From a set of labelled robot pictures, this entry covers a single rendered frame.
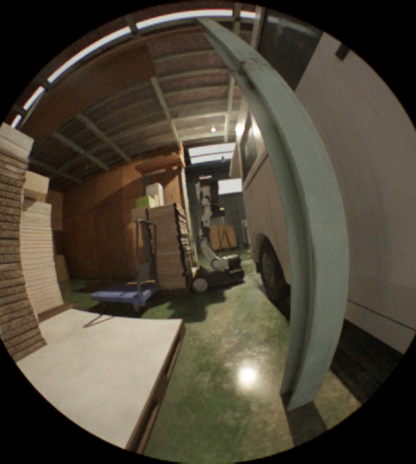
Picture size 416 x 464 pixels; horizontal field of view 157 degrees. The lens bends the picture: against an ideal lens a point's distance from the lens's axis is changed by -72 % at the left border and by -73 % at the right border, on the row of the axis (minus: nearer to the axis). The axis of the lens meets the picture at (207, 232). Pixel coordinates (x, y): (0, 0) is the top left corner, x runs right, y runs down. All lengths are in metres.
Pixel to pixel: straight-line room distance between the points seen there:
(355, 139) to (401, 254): 0.29
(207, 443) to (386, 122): 0.93
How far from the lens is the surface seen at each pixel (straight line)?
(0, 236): 1.10
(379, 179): 0.43
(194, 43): 2.39
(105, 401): 0.71
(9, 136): 1.35
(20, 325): 1.14
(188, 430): 0.67
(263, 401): 0.70
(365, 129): 0.45
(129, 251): 3.57
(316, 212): 0.29
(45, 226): 2.03
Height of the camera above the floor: 0.62
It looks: 3 degrees up
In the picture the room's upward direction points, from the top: 9 degrees counter-clockwise
